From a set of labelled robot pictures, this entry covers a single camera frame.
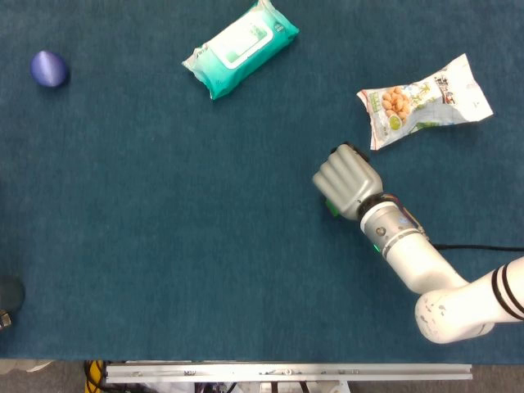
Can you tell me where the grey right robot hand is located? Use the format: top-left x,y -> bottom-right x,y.
311,142 -> 384,220

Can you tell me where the teal wet wipes pack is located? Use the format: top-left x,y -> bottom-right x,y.
181,0 -> 300,101

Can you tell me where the white peanut snack bag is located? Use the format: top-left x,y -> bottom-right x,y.
355,52 -> 495,151

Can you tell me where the teal table cloth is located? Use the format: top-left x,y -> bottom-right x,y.
0,0 -> 524,364

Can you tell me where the purple egg-shaped ball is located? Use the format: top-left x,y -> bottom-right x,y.
29,50 -> 70,88

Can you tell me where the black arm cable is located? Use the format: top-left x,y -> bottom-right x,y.
431,243 -> 524,252

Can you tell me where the aluminium profile rail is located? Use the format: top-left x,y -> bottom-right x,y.
105,362 -> 474,384

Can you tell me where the yellow and black cable bundle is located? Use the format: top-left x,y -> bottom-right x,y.
80,359 -> 108,393

